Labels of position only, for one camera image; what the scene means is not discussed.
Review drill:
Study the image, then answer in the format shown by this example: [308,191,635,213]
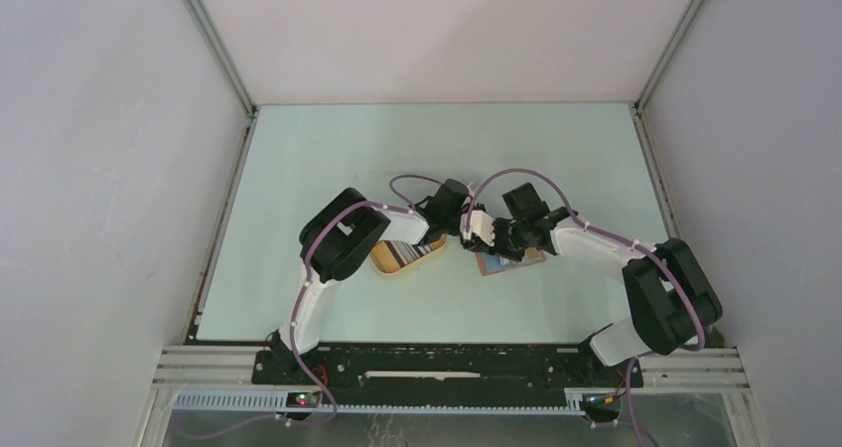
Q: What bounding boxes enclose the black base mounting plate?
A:
[251,341,643,408]

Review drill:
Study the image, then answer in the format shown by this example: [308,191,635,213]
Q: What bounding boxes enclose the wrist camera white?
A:
[461,209,494,234]
[462,182,480,208]

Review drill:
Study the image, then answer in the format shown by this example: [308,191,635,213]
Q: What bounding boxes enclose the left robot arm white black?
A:
[270,179,471,384]

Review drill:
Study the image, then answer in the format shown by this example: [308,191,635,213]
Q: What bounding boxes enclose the controller board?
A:
[286,391,322,408]
[582,395,623,411]

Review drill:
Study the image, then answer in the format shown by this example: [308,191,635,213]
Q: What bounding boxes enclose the striped cards in tray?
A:
[372,241,435,273]

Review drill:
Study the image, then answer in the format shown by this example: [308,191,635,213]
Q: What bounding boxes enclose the left controller board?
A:
[286,391,322,408]

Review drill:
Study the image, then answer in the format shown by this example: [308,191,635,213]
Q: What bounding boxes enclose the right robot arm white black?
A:
[459,183,723,385]

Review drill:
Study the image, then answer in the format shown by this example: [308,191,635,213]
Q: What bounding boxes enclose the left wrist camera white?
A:
[462,182,480,208]

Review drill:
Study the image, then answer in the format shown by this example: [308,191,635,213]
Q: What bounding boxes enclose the brown leather card holder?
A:
[476,248,546,276]

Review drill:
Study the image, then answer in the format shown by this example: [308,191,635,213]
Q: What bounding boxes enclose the white cable duct strip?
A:
[172,389,584,415]

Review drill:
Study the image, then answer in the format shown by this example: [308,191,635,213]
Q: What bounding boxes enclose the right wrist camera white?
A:
[461,209,494,234]

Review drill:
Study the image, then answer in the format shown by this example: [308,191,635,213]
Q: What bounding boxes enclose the right controller board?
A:
[582,395,623,411]

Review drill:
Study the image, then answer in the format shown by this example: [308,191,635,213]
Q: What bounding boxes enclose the oval wooden tray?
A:
[369,235,448,277]

